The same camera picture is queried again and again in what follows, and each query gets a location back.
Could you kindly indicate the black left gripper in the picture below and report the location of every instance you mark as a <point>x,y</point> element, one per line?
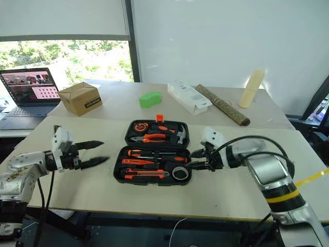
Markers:
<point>70,159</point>

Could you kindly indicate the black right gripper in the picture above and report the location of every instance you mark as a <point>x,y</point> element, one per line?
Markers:
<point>212,162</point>

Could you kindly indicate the orange black screwdriver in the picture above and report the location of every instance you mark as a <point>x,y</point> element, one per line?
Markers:
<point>178,159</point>
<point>134,152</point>

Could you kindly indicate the black electrical tape roll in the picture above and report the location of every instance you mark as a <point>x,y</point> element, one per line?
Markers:
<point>175,177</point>

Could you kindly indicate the orange voltage tester pen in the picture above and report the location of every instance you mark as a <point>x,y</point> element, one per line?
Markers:
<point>133,161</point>

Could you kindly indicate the orange black utility knife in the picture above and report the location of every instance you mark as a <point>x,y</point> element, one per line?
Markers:
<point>144,173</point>

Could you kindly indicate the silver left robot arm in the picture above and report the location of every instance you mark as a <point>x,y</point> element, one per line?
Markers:
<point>23,162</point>

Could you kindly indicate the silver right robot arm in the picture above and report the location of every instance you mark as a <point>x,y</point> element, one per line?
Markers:
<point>270,167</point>

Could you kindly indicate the black tool case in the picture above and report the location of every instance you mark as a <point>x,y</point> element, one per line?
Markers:
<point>154,181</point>

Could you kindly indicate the orange black claw hammer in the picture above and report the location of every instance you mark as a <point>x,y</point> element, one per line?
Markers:
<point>181,133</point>

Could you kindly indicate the orange black tape measure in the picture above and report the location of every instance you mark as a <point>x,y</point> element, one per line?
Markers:
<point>140,127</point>

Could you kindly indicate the brown cardboard box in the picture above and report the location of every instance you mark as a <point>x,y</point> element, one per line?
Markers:
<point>77,97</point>

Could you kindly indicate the brown rolled mat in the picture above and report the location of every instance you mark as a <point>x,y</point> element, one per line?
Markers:
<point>223,105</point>

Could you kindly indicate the white flat carton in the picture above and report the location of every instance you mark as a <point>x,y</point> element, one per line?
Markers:
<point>187,95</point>

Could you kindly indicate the white round base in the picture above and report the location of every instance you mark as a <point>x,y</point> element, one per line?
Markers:
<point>61,214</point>

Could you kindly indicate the green curved block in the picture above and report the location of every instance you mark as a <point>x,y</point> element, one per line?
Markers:
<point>150,99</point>

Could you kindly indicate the dark laptop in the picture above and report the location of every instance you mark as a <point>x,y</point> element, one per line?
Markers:
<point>25,87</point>

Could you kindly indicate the black office chair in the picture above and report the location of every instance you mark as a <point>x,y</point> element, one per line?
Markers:
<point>306,126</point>

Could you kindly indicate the white roller blind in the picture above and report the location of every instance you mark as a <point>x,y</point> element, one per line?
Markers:
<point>64,16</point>

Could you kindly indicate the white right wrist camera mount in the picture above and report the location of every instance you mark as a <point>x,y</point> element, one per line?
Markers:
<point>212,135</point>

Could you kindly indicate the black table leg frame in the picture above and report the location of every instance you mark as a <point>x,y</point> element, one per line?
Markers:
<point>79,226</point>

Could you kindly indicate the dark window post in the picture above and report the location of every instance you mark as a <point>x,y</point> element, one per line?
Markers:
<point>134,41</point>

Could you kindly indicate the black slanted frame beam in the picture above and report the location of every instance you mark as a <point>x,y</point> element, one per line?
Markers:
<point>316,99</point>

